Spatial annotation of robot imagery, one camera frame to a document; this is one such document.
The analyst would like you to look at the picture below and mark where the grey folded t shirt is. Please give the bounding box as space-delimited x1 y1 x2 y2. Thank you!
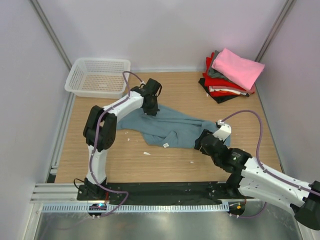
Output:
206 55 232 83

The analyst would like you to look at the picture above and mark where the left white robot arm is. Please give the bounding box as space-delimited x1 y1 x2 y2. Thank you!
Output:
77 78 162 201

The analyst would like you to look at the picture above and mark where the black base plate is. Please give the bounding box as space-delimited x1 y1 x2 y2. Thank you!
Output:
77 181 245 206

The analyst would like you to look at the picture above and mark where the white plastic basket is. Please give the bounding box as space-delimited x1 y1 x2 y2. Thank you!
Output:
64 57 131 99

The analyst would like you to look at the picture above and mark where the aluminium rail frame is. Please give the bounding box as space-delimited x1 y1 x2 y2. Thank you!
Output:
30 93 78 204

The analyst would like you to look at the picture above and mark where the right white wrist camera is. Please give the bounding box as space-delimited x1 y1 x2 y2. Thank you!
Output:
213 120 232 142

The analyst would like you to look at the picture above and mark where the blue-grey t shirt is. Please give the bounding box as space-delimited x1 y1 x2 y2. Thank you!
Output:
117 105 219 149

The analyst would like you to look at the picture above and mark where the right aluminium corner post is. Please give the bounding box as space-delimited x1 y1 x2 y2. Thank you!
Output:
255 0 297 62

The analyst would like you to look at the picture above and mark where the red folded t shirt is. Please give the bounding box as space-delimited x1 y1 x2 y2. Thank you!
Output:
202 50 256 94

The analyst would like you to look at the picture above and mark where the aluminium corner post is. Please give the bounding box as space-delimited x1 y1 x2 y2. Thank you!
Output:
255 0 297 62
29 0 72 70

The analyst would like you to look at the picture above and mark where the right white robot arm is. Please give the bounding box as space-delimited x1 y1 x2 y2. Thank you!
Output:
194 129 320 231

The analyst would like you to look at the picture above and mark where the pink folded t shirt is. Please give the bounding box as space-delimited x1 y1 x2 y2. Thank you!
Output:
211 48 265 91

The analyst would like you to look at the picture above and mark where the white folded t shirt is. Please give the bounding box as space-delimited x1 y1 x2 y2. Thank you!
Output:
208 86 251 97

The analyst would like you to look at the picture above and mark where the black folded t shirt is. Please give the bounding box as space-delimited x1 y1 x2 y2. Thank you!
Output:
198 78 239 104

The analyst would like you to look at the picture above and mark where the left aluminium corner post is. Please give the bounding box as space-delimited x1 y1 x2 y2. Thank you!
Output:
29 0 72 70

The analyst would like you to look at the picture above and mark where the white slotted cable duct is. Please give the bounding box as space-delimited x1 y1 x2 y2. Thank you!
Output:
42 202 229 214

